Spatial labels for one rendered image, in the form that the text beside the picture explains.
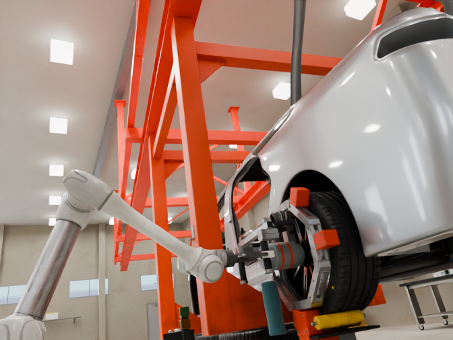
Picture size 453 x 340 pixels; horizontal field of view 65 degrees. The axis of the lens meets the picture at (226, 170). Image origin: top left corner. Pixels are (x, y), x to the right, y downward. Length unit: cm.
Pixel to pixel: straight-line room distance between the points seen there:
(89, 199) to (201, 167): 112
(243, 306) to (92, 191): 121
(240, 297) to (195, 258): 93
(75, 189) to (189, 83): 156
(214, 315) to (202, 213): 62
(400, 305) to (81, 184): 827
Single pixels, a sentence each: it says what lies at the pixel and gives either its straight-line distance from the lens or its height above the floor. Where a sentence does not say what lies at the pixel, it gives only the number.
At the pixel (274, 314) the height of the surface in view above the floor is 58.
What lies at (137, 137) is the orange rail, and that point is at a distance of 535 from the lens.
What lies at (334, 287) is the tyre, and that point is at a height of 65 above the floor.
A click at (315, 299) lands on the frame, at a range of 180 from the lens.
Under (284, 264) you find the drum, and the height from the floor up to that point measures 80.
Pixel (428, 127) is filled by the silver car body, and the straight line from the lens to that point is 144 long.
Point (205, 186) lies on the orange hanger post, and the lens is 238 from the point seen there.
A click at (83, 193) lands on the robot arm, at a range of 148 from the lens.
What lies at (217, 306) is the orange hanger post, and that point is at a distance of 221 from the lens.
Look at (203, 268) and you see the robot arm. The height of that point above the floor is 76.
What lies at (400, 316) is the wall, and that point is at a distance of 918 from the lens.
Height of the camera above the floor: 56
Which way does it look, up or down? 23 degrees up
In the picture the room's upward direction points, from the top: 9 degrees counter-clockwise
